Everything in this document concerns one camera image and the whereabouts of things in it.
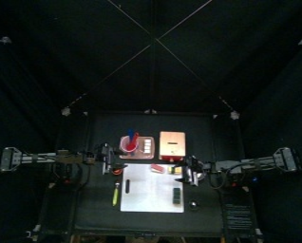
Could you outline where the red white toy sushi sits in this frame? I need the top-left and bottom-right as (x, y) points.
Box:
(150, 163), (166, 174)

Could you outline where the black sheet white text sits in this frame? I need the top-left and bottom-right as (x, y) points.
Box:
(223, 202), (255, 236)

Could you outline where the red plastic cup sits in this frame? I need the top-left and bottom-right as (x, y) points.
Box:
(119, 135), (141, 154)

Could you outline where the brown wooden tray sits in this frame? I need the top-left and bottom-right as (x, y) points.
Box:
(118, 136), (157, 160)

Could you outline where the thin diagonal steel wire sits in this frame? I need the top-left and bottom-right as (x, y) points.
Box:
(106, 0), (237, 112)
(66, 0), (214, 109)

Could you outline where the dark green toy block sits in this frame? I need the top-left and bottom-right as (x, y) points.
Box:
(171, 187), (183, 205)

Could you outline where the white plastic cutting board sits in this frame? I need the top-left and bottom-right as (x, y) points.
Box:
(119, 162), (186, 214)

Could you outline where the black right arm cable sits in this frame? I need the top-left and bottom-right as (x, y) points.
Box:
(207, 165), (237, 191)

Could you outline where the yellow toy sushi green band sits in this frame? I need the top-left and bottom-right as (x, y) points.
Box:
(167, 165), (185, 175)

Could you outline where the orange box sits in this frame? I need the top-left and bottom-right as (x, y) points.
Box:
(158, 131), (189, 162)

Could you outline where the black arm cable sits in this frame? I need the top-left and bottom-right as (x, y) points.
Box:
(207, 165), (237, 191)
(51, 163), (92, 191)

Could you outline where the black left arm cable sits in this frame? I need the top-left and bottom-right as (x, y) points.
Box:
(51, 163), (92, 191)

